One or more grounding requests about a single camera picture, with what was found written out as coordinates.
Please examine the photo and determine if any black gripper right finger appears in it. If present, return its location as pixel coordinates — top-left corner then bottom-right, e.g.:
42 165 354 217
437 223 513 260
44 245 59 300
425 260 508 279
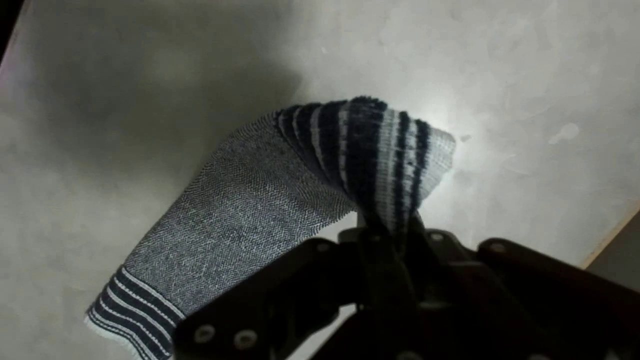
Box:
399 210 640 360

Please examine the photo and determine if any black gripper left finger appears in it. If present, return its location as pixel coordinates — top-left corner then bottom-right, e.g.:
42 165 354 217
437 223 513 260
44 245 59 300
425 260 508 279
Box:
170 226 421 360

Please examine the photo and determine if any grey striped sock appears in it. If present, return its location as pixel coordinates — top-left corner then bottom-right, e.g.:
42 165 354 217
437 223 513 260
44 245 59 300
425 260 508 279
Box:
84 95 459 360

